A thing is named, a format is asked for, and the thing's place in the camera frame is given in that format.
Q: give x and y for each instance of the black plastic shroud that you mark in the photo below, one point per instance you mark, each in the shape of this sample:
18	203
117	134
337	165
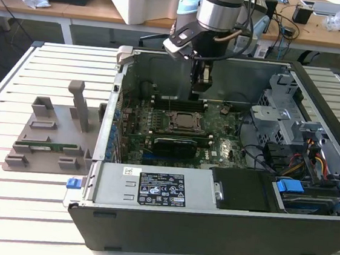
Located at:
242	190

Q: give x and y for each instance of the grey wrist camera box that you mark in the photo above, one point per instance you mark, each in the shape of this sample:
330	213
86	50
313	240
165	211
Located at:
175	46

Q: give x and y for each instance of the CPU socket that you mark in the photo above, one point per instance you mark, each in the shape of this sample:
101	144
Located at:
167	127

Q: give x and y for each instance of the green motherboard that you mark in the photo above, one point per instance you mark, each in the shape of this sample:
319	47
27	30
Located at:
223	145

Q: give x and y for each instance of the silver power supply unit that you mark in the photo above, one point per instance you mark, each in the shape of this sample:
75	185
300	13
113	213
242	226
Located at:
112	185

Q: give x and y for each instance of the silver CPU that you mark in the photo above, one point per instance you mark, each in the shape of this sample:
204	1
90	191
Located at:
189	122

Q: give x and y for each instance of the large white box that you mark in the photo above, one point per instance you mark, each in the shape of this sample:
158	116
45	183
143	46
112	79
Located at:
147	0

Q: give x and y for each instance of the coin cell battery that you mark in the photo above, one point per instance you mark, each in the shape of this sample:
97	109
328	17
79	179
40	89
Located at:
224	110

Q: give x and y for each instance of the grey parts rack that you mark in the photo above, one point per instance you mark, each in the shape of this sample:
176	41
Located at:
58	122

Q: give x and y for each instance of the wooden desk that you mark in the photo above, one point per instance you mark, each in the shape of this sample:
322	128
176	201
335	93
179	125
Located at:
319	36

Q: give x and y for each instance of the crumpled white paper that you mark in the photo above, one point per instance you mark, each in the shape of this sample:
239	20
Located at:
35	0

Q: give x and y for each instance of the black graphics card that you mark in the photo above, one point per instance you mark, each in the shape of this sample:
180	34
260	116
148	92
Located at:
174	147

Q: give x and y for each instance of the blue case latch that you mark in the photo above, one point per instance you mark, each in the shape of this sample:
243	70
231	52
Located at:
73	183

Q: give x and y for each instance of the hard disk in blue carrier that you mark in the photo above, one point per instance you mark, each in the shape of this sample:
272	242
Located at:
290	186

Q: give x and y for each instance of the black connector block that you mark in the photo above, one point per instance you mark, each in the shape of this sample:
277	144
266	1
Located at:
273	155

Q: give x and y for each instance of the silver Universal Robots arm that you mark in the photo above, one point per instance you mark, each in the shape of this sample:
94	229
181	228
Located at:
220	14

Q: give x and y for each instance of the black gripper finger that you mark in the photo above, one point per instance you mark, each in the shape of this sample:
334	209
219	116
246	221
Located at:
194	72
206	87

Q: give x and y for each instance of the white power strip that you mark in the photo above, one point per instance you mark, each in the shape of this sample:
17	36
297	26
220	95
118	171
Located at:
261	52

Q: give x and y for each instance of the flat grey white tray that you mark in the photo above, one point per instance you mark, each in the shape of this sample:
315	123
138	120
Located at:
331	10

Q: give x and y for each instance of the black RAM slot row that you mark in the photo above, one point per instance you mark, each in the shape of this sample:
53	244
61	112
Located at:
181	135
181	104

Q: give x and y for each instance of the black open PC case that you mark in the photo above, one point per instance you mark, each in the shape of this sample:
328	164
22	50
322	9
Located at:
207	238

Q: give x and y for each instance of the small black cube box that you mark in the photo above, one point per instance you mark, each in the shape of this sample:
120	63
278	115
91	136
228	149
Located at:
302	15

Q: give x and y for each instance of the small black flat device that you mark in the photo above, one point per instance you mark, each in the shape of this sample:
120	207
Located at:
289	31

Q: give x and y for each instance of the green RAM stick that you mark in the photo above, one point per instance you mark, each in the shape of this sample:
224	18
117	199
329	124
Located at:
61	145

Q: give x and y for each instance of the metal drive cage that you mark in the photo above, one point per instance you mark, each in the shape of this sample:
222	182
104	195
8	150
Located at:
268	113

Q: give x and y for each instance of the tall black box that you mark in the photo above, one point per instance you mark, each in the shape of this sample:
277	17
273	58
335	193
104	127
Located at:
272	8

